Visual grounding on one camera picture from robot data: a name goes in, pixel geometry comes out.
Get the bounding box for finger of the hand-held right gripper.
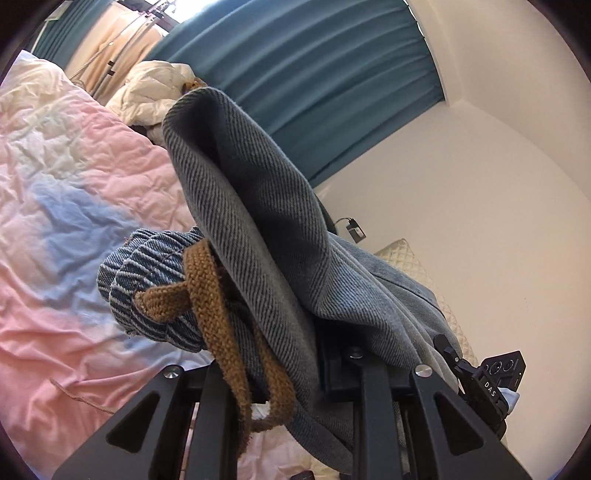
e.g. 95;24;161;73
434;335;476;393

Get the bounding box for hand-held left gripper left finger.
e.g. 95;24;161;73
51;362;252;480

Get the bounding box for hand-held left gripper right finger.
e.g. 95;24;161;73
318;342;532;480

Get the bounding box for brown woven drawstring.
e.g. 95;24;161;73
134;240;296;457

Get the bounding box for blue denim jeans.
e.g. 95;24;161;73
97;87;462;476

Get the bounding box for pile of cream clothes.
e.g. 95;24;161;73
106;60;199;139

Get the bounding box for cream quilted cushion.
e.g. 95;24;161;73
373;239;509;448

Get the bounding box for pastel pink white quilt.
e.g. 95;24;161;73
0;50;324;480

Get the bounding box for teal curtain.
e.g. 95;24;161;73
34;0;116;63
148;0;446;185

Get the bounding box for beige hanging garment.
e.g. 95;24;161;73
65;0;171;100

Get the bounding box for window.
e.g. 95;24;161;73
115;0;241;24

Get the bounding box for black wall plug with cable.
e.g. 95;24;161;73
336;216;368;243

